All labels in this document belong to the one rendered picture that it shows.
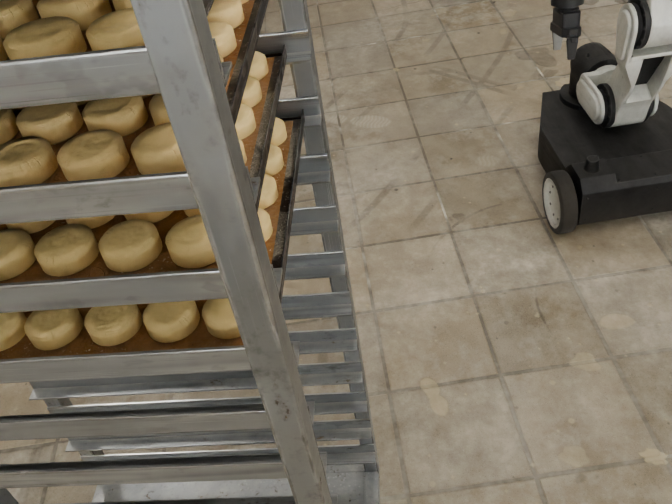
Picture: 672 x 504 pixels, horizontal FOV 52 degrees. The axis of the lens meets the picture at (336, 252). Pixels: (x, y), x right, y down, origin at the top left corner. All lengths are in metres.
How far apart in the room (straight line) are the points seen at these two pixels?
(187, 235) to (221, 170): 0.16
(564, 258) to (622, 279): 0.18
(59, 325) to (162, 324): 0.10
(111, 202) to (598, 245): 1.93
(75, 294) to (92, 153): 0.12
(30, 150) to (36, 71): 0.12
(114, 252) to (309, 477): 0.28
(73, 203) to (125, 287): 0.08
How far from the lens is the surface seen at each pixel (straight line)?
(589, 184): 2.20
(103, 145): 0.54
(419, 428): 1.80
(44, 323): 0.70
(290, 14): 0.87
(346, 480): 1.56
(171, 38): 0.39
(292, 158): 0.84
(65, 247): 0.61
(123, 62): 0.44
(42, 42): 0.49
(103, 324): 0.67
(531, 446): 1.78
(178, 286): 0.55
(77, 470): 0.80
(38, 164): 0.56
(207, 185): 0.44
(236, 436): 1.47
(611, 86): 2.38
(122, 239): 0.60
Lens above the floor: 1.50
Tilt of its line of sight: 41 degrees down
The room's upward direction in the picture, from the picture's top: 10 degrees counter-clockwise
